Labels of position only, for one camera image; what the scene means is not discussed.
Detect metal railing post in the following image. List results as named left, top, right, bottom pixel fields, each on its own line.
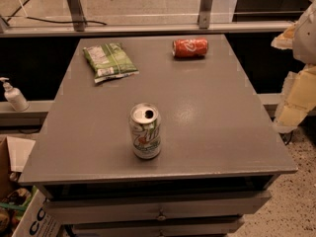
left=197, top=0, right=213, bottom=29
left=66, top=0, right=86, bottom=32

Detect lower grey drawer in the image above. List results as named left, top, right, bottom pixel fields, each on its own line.
left=73, top=216, right=244, bottom=237

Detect green chip bag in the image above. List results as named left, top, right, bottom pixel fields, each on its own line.
left=83, top=42, right=139, bottom=84

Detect white paper sheet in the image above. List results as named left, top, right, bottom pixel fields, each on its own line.
left=7, top=136, right=36, bottom=172

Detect brown cardboard box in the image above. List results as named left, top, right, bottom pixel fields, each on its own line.
left=0, top=138, right=15, bottom=198

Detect black cable at right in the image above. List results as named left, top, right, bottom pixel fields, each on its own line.
left=281, top=129, right=294, bottom=146

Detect black cable on floor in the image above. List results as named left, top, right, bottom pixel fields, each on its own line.
left=0, top=14, right=108, bottom=27

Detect white green 7up can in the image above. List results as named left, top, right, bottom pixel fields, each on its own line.
left=128, top=103, right=161, bottom=160

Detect upper grey drawer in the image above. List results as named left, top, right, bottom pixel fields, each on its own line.
left=44, top=191, right=272, bottom=224

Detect grey drawer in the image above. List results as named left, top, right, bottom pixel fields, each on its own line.
left=44, top=191, right=272, bottom=224
left=73, top=216, right=244, bottom=237

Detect grey drawer cabinet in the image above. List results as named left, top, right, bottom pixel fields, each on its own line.
left=20, top=35, right=296, bottom=237

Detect right metal railing post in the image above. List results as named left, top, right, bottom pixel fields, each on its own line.
left=197, top=0, right=213, bottom=29

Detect white cardboard box with letters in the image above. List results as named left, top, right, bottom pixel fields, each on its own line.
left=12, top=191, right=60, bottom=237

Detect red coke can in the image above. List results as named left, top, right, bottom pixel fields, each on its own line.
left=172, top=38, right=208, bottom=58

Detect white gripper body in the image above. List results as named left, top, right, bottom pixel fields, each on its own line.
left=292, top=0, right=316, bottom=64

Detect left metal railing post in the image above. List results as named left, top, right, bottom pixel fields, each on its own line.
left=66, top=0, right=86, bottom=32

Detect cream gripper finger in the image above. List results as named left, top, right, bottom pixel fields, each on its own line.
left=274, top=64, right=316, bottom=133
left=271, top=24, right=296, bottom=49

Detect white pump bottle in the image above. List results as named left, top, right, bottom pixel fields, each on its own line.
left=0, top=77, right=29, bottom=112

